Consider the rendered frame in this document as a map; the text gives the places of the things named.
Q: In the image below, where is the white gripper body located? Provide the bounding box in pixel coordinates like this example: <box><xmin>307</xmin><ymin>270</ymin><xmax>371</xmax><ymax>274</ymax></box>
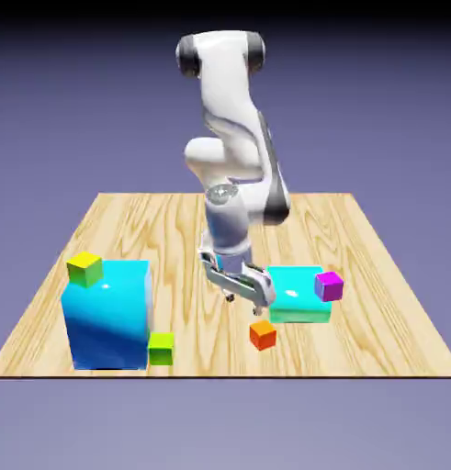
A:
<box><xmin>197</xmin><ymin>249</ymin><xmax>276</xmax><ymax>308</ymax></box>

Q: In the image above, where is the small orange cube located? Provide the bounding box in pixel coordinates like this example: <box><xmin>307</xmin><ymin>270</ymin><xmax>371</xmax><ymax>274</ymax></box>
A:
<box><xmin>249</xmin><ymin>319</ymin><xmax>277</xmax><ymax>353</ymax></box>

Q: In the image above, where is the small purple cube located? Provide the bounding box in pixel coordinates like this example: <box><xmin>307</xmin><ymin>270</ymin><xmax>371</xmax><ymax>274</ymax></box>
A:
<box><xmin>313</xmin><ymin>270</ymin><xmax>345</xmax><ymax>303</ymax></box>

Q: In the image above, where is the small green cube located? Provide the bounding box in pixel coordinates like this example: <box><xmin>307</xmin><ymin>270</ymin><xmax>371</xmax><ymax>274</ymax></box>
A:
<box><xmin>147</xmin><ymin>331</ymin><xmax>175</xmax><ymax>367</ymax></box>

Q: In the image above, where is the small yellow cube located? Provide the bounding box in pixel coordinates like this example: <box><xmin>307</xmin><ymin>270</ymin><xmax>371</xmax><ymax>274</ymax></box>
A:
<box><xmin>65</xmin><ymin>251</ymin><xmax>104</xmax><ymax>290</ymax></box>

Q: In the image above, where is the large turquoise box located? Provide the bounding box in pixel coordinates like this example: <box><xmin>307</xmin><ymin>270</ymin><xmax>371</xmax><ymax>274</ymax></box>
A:
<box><xmin>265</xmin><ymin>265</ymin><xmax>333</xmax><ymax>324</ymax></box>

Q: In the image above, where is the large blue box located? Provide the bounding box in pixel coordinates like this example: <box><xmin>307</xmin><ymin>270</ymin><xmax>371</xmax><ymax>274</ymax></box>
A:
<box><xmin>61</xmin><ymin>259</ymin><xmax>153</xmax><ymax>371</ymax></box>

